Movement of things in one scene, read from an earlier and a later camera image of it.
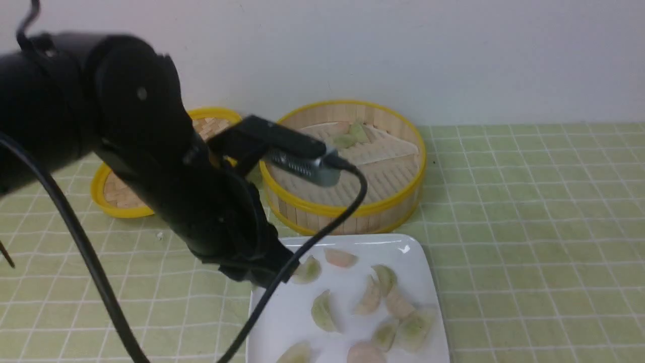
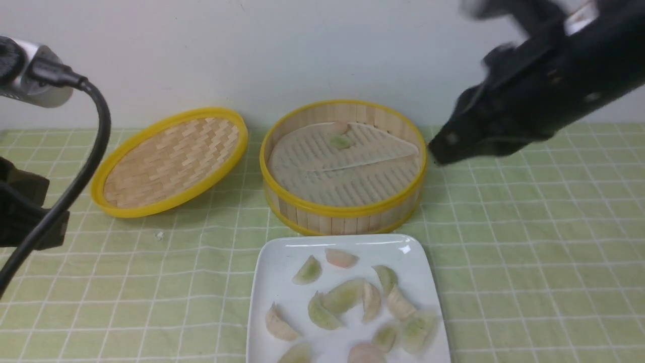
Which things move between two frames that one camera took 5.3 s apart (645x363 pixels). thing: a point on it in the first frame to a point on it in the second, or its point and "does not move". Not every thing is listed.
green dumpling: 358,134 to 344,297
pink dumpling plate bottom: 365,352 does not move
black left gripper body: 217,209 to 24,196
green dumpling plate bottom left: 300,352 does not move
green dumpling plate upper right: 387,279 does not move
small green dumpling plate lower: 383,336 does not move
